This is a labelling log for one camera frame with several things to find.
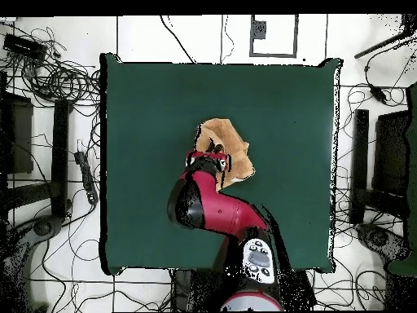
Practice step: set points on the tan terry towel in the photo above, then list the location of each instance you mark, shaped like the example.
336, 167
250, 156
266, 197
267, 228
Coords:
228, 137

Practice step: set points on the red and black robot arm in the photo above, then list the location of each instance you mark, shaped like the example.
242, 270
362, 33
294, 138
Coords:
221, 208

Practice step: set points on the dark flat panel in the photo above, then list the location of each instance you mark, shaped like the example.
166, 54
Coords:
391, 153
19, 137

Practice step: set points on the black flat box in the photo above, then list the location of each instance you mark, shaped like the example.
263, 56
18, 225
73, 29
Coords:
24, 47

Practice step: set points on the dark green table cloth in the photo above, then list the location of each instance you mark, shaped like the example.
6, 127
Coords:
146, 130

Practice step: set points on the black power strip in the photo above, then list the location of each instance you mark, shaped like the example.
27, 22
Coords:
87, 179

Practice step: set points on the black stand bar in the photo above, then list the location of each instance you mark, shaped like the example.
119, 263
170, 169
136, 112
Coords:
60, 146
360, 146

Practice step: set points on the black power adapter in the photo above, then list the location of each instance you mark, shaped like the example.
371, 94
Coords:
378, 93

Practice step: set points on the black slanted rod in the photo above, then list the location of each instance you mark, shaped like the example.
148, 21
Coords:
381, 44

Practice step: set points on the grey square frame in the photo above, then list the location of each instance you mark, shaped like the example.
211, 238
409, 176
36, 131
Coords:
273, 55

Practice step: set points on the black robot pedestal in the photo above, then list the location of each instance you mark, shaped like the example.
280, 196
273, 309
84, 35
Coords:
195, 290

